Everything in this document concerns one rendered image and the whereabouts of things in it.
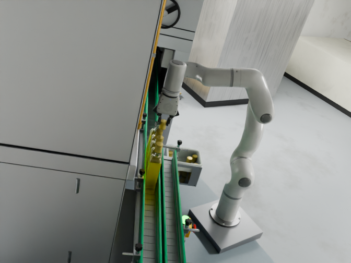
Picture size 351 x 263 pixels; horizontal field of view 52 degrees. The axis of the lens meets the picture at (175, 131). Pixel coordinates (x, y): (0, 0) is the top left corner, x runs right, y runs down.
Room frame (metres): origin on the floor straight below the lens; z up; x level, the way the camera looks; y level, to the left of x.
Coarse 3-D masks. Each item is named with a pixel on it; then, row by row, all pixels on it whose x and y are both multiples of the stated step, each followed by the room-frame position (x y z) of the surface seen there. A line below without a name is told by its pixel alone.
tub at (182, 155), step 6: (168, 150) 1.88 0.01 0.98; (180, 150) 1.89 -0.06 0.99; (192, 150) 1.91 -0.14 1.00; (198, 150) 1.91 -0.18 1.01; (168, 156) 1.77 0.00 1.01; (180, 156) 1.89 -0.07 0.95; (186, 156) 1.90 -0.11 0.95; (198, 156) 1.87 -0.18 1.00; (180, 162) 1.73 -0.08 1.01; (192, 162) 1.87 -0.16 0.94; (198, 162) 1.82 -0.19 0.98
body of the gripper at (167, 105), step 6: (162, 96) 1.53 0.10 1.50; (168, 96) 1.52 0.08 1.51; (162, 102) 1.53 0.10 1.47; (168, 102) 1.53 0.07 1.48; (174, 102) 1.54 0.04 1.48; (162, 108) 1.53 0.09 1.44; (168, 108) 1.53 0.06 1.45; (174, 108) 1.54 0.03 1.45; (168, 114) 1.53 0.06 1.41; (174, 114) 1.54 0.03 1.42
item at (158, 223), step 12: (156, 60) 2.96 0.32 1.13; (156, 72) 2.72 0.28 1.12; (156, 84) 2.50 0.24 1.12; (156, 96) 2.31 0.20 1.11; (156, 120) 2.02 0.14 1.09; (156, 192) 1.34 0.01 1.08; (156, 204) 1.26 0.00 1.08; (156, 216) 1.18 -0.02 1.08; (156, 228) 1.11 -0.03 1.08; (156, 240) 1.05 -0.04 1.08; (156, 252) 0.99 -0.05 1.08
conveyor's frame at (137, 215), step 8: (136, 168) 1.62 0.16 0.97; (136, 176) 1.51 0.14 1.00; (136, 184) 1.43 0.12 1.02; (136, 192) 1.34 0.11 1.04; (136, 200) 1.28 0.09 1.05; (136, 208) 1.23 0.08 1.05; (136, 216) 1.18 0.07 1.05; (136, 224) 1.13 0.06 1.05; (136, 232) 1.09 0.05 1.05; (136, 240) 1.05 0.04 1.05
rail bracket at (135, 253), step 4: (136, 244) 0.91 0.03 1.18; (140, 244) 0.92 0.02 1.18; (136, 248) 0.90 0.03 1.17; (140, 248) 0.90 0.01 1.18; (124, 252) 0.91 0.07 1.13; (136, 252) 0.91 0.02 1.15; (140, 252) 0.92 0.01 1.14; (136, 256) 0.90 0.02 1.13; (140, 256) 0.90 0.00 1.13; (136, 260) 0.91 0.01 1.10
